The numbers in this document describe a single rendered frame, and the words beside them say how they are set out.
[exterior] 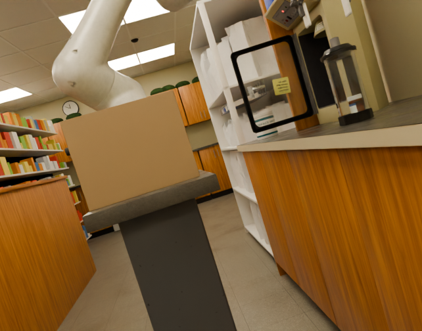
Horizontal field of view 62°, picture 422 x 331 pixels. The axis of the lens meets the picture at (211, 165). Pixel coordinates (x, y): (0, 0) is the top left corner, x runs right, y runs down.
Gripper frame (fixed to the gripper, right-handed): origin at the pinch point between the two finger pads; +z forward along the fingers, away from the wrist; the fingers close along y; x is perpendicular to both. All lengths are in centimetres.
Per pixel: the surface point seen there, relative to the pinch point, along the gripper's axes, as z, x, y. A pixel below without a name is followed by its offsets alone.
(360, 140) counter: 35.7, 29.8, 17.1
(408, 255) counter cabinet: 64, 31, 14
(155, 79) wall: -121, -581, 48
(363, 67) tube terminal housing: 15.9, -25.1, -22.2
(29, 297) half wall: 90, -143, 183
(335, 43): 8.5, 1.3, 0.7
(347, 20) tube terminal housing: -3.0, -25.2, -21.1
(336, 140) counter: 35.3, 18.5, 17.1
